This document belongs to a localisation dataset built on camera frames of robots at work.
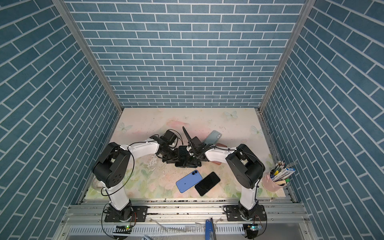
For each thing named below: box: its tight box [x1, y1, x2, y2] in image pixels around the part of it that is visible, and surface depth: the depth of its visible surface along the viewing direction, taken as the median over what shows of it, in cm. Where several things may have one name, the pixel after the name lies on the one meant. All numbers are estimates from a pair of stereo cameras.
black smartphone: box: [194, 171, 221, 197], surface depth 87 cm
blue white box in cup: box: [271, 167, 296, 182], surface depth 73 cm
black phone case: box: [175, 145, 189, 168], surface depth 89 cm
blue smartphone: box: [176, 169, 203, 193], surface depth 86 cm
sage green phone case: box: [203, 130, 222, 145], surface depth 107 cm
